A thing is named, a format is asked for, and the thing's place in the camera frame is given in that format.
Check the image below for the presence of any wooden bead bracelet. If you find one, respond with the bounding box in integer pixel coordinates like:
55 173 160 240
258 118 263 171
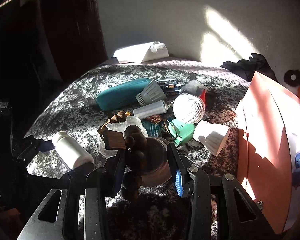
97 110 148 202

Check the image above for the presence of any mint green tape measure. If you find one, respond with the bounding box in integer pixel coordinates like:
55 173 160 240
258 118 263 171
168 119 195 147

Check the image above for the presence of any clear flower compartment box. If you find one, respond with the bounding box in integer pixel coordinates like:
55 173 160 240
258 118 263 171
97 115 148 159

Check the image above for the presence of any white pill bottle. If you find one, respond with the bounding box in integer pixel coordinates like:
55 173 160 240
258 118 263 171
52 131 94 170

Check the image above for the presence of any copper wire bundle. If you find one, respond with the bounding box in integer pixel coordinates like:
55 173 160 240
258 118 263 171
148 114 170 131

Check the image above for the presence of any white tube led bulb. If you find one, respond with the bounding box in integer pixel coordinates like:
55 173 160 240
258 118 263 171
133 100 174 120

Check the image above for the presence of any blue toy figure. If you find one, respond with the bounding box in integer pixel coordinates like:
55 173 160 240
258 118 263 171
292 152 300 189

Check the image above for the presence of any blue card package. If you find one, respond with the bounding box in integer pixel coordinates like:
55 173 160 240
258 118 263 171
141 119 170 138

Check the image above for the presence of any white ribbed lamp shade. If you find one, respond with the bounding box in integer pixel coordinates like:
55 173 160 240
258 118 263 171
193 120 230 156

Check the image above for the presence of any patterned bed cover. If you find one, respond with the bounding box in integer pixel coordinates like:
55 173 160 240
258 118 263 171
22 56 253 240

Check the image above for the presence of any teal glasses case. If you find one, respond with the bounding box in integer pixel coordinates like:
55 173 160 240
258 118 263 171
96 78 151 111

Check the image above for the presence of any red plastic cone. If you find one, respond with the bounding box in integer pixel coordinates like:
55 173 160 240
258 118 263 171
199 90 207 105

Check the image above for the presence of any black battery pack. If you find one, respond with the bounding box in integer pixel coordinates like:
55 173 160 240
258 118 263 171
157 79 181 96

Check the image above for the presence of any clear screw box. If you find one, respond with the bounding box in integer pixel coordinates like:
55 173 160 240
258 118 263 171
180 80 208 97

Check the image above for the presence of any pink storage box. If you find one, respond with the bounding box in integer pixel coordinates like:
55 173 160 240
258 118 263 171
236 72 300 233

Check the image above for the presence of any black cloth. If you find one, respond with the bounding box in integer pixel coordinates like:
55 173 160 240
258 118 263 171
221 53 278 82

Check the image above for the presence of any panda plush toy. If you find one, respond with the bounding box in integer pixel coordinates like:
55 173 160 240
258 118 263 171
283 70 300 99

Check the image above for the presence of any white string ball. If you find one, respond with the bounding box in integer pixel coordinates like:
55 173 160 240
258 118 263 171
172 93 205 124

